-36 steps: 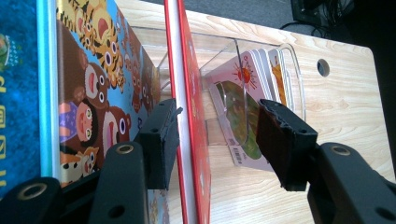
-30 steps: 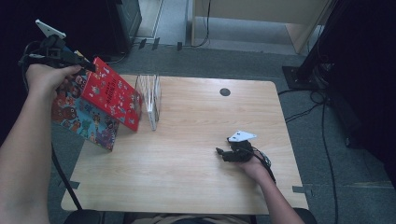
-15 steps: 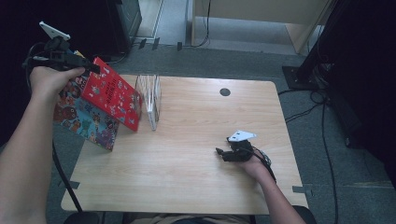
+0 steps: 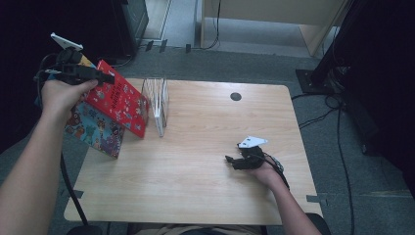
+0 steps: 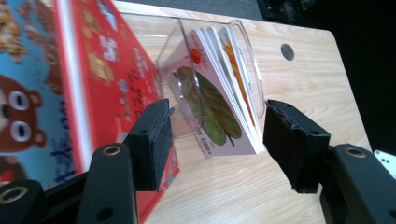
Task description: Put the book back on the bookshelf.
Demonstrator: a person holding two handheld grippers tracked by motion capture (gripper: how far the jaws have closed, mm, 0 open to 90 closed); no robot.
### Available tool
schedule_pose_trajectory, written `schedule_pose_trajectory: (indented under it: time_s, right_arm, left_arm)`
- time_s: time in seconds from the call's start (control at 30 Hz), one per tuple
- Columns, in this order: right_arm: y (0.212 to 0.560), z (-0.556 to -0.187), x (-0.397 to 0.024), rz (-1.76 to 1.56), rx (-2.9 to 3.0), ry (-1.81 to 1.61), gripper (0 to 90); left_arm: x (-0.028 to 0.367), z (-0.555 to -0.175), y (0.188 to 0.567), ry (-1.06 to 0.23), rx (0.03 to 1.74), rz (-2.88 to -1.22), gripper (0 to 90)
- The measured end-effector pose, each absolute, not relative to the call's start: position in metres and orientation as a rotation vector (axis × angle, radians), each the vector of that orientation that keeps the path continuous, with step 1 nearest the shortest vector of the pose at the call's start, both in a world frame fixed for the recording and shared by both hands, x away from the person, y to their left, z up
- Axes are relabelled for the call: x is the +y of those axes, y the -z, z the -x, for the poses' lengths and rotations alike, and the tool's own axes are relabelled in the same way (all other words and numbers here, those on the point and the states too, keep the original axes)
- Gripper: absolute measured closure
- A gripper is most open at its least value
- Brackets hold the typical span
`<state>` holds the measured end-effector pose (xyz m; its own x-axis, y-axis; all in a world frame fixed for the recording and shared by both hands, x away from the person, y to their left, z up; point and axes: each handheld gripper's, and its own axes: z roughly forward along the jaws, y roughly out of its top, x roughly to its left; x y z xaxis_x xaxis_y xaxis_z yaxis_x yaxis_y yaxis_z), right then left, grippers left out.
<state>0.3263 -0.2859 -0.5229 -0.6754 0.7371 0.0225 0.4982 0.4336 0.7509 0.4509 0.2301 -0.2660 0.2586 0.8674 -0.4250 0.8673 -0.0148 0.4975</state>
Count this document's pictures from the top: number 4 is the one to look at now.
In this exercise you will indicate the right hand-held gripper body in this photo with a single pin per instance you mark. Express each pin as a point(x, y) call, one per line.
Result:
point(251, 158)

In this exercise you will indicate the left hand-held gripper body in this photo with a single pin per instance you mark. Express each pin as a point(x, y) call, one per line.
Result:
point(73, 71)

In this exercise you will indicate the red picture book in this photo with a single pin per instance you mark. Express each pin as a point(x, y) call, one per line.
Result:
point(120, 101)

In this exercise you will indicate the light blue animals picture book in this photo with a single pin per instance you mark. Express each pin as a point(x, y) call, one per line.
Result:
point(94, 130)

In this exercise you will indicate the clear acrylic book rack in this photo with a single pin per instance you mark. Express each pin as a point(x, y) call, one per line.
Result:
point(160, 98)

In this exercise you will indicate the person's right hand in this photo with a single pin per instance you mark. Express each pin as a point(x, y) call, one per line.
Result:
point(269, 174)

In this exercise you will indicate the person's left hand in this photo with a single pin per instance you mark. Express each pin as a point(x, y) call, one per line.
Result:
point(62, 98)

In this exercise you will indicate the black floor tape strip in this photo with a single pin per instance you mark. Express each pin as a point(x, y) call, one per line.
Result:
point(149, 45)
point(188, 48)

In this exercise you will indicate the round black table grommet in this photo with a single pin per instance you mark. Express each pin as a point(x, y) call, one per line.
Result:
point(235, 96)

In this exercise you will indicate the dark cabinet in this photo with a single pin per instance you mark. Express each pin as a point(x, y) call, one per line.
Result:
point(133, 19)

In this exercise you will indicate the dark curtain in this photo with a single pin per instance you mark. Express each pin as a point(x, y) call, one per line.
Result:
point(385, 65)
point(19, 19)

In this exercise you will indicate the black metal stand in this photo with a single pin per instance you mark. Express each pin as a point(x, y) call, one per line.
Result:
point(313, 81)

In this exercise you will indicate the person's lap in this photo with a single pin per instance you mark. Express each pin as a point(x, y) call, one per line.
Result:
point(156, 231)

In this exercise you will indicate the light wooden cabinet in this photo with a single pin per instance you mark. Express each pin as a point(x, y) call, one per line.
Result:
point(261, 11)

